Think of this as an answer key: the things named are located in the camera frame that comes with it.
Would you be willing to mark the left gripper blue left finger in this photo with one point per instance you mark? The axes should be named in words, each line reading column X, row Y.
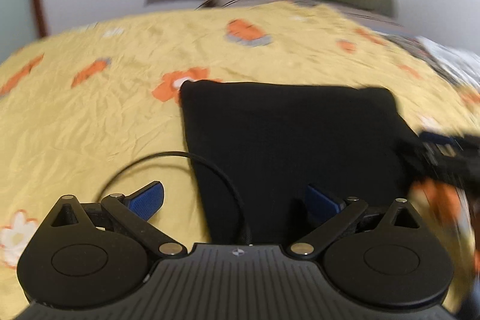
column 130, row 215

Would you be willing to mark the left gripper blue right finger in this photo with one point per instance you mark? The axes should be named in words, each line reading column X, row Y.
column 334, row 216

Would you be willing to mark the black pants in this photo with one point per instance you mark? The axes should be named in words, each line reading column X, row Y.
column 273, row 141

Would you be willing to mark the patterned pillow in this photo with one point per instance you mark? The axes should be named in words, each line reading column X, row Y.
column 458, row 67

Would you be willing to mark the yellow carrot print bedsheet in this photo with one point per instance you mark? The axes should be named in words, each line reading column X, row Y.
column 78, row 106

